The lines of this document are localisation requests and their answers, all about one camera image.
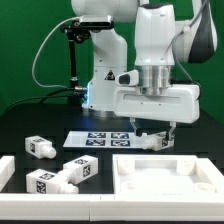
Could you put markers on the white left fence block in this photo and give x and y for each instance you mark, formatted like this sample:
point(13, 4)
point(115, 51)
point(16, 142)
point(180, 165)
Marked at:
point(7, 168)

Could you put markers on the white front fence bar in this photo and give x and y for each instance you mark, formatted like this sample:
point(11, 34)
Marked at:
point(111, 207)

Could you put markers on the grey camera on stand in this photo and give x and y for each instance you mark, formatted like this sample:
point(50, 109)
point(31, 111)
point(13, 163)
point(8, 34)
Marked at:
point(96, 22)

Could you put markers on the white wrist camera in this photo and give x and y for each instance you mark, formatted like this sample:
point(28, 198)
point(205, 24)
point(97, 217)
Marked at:
point(130, 78)

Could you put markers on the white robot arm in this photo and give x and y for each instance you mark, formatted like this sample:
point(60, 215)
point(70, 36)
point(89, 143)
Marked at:
point(135, 46)

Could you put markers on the white sheet with tags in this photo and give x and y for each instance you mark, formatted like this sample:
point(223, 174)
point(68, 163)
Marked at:
point(84, 139)

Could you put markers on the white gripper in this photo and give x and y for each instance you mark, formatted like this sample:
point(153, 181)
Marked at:
point(178, 103)

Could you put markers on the black camera stand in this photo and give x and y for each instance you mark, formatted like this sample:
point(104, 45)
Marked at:
point(75, 35)

